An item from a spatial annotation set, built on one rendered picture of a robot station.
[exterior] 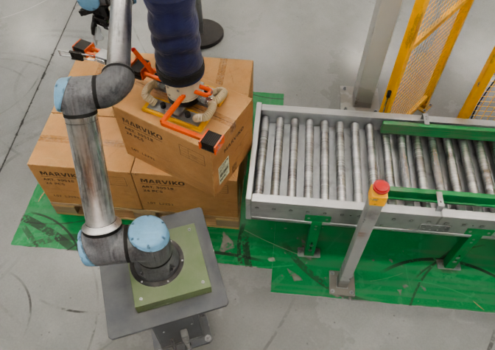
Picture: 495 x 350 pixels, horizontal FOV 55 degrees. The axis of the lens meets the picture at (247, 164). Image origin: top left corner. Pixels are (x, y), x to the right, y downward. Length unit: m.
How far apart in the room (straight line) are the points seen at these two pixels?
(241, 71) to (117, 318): 1.79
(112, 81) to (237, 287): 1.62
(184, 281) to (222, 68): 1.62
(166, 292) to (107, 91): 0.86
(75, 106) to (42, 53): 2.84
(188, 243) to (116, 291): 0.36
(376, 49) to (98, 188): 2.22
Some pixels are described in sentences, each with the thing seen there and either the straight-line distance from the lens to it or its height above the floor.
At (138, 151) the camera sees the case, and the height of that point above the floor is 0.63.
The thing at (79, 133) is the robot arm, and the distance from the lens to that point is 1.72.
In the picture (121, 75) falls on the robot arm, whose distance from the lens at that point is 1.69.
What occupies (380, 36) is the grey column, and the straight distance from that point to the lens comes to 3.33.
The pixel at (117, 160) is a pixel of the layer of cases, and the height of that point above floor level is 0.54.
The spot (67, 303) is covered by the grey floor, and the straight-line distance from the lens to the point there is 3.03.
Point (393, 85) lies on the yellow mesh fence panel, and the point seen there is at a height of 0.77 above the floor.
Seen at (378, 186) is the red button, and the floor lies 1.04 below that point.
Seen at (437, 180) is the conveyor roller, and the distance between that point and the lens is 2.79.
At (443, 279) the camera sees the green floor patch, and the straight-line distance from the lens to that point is 3.13.
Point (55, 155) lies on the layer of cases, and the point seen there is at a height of 0.54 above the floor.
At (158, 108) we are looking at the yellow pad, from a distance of 2.39.
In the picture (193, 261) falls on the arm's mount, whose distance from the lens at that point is 2.07.
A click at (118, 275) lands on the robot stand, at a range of 2.17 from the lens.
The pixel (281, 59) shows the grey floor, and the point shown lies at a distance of 4.10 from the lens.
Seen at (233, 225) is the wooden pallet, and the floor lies 0.05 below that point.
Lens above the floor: 2.68
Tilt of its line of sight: 53 degrees down
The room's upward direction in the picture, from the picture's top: straight up
